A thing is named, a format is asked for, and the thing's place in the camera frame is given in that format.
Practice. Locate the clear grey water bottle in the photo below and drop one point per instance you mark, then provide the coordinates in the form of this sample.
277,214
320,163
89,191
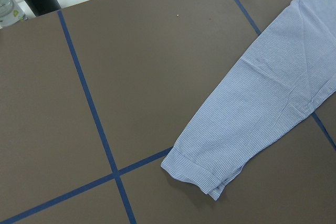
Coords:
11,13

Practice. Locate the light blue striped shirt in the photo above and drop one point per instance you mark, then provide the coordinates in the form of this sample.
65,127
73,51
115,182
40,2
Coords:
282,78

